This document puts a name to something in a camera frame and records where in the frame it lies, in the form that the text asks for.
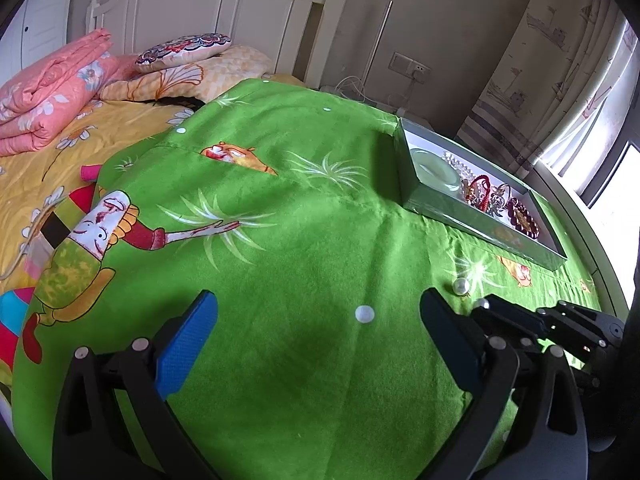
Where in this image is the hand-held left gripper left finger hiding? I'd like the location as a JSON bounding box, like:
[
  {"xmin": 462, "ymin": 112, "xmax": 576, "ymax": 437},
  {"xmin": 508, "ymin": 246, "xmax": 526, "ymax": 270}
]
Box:
[{"xmin": 51, "ymin": 290, "xmax": 221, "ymax": 480}]

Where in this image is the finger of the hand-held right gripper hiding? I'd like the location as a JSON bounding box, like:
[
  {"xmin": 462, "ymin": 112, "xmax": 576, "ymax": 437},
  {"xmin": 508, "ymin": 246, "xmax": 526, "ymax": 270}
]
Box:
[
  {"xmin": 537, "ymin": 301, "xmax": 626, "ymax": 361},
  {"xmin": 472, "ymin": 294, "xmax": 546, "ymax": 353}
]

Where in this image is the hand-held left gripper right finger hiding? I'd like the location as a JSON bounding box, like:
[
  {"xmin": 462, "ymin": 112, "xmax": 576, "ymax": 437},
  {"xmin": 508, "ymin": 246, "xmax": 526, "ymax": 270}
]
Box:
[{"xmin": 419, "ymin": 287, "xmax": 590, "ymax": 480}]

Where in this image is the dark red bead bracelet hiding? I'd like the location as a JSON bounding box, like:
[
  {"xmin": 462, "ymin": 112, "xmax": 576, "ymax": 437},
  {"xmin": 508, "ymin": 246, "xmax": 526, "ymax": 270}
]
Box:
[{"xmin": 505, "ymin": 197, "xmax": 543, "ymax": 241}]

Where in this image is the silver brooch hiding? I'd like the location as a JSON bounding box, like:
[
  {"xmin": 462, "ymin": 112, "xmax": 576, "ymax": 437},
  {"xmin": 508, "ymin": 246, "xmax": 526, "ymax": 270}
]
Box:
[{"xmin": 487, "ymin": 185, "xmax": 513, "ymax": 216}]

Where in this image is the grey cardboard box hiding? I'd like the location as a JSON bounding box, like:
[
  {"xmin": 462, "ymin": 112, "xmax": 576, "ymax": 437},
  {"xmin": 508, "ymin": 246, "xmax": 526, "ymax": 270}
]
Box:
[{"xmin": 395, "ymin": 116, "xmax": 569, "ymax": 272}]

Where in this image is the red cord bracelet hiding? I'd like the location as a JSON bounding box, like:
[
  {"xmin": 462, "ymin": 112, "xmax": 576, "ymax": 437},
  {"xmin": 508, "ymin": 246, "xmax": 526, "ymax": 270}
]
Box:
[{"xmin": 462, "ymin": 174, "xmax": 493, "ymax": 208}]

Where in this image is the pale green jade bangle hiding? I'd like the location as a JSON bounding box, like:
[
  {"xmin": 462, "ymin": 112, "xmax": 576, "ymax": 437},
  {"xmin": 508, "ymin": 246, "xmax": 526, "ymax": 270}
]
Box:
[{"xmin": 409, "ymin": 147, "xmax": 461, "ymax": 192}]

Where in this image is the pearl necklace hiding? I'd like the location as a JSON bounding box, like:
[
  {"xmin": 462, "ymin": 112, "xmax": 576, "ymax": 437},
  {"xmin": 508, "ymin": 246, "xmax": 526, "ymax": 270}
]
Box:
[{"xmin": 442, "ymin": 151, "xmax": 481, "ymax": 181}]

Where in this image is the white windowsill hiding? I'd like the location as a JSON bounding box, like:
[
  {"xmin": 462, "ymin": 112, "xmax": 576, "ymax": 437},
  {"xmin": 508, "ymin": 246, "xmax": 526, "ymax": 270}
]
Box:
[{"xmin": 530, "ymin": 165, "xmax": 631, "ymax": 316}]

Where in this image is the green printed blanket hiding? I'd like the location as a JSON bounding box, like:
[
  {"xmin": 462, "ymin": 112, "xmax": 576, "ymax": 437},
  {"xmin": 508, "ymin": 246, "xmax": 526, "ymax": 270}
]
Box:
[{"xmin": 0, "ymin": 77, "xmax": 603, "ymax": 480}]

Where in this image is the sheer white curtain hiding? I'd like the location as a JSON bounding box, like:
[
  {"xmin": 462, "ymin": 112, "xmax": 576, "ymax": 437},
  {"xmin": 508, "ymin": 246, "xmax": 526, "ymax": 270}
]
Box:
[{"xmin": 537, "ymin": 10, "xmax": 640, "ymax": 196}]

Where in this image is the dark cloth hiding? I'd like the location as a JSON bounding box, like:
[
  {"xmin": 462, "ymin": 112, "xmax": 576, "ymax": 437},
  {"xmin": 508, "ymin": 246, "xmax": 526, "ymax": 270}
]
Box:
[{"xmin": 142, "ymin": 94, "xmax": 207, "ymax": 111}]

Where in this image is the striped printed curtain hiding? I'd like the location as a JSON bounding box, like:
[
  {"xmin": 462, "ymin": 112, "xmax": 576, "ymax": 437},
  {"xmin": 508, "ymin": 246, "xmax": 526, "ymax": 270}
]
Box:
[{"xmin": 456, "ymin": 0, "xmax": 626, "ymax": 178}]

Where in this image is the yellow floral pillow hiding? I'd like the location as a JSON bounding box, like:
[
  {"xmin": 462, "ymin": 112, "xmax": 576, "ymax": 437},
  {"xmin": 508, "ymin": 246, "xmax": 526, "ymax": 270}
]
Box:
[{"xmin": 100, "ymin": 44, "xmax": 275, "ymax": 103}]

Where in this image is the pink floral quilt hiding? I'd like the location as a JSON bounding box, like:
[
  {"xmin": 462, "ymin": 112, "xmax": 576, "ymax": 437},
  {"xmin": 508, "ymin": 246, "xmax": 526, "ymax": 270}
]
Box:
[{"xmin": 0, "ymin": 29, "xmax": 133, "ymax": 157}]

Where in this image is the patterned cushion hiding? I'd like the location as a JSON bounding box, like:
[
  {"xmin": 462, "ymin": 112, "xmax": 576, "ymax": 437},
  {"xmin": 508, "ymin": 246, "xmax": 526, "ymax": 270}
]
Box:
[{"xmin": 135, "ymin": 34, "xmax": 233, "ymax": 73}]

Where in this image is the white bed headboard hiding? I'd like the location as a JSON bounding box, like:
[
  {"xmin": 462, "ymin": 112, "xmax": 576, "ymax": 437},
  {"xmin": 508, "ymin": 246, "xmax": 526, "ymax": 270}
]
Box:
[{"xmin": 85, "ymin": 0, "xmax": 356, "ymax": 83}]

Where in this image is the white wardrobe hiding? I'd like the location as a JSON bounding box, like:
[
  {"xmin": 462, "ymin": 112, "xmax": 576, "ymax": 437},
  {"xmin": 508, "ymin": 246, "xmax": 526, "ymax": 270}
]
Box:
[{"xmin": 0, "ymin": 0, "xmax": 81, "ymax": 68}]

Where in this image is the dark window frame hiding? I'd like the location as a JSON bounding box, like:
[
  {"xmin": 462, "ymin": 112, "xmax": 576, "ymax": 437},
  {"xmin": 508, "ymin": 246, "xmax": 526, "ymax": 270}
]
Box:
[{"xmin": 575, "ymin": 141, "xmax": 640, "ymax": 211}]

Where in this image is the wall socket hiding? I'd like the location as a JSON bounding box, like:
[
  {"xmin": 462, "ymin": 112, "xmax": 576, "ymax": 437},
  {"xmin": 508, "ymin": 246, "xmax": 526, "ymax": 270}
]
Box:
[{"xmin": 390, "ymin": 51, "xmax": 432, "ymax": 85}]

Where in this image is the white cable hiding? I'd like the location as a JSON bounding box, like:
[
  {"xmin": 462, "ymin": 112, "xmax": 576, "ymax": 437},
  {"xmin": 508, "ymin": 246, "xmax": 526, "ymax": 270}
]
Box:
[{"xmin": 334, "ymin": 76, "xmax": 368, "ymax": 98}]

